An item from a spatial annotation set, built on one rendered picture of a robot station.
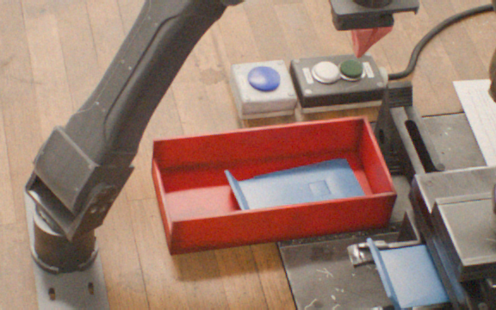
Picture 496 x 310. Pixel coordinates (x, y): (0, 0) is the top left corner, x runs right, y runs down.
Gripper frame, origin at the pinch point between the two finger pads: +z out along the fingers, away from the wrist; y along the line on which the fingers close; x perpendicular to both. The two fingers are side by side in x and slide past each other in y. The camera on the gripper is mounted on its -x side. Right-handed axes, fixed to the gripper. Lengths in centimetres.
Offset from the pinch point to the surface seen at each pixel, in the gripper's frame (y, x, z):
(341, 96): 2.4, 3.4, 4.5
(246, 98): 14.2, 2.8, 3.6
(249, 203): 17.0, 16.8, 5.8
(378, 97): -2.5, 3.4, 5.4
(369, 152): 2.4, 14.1, 2.7
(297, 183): 10.8, 14.8, 5.8
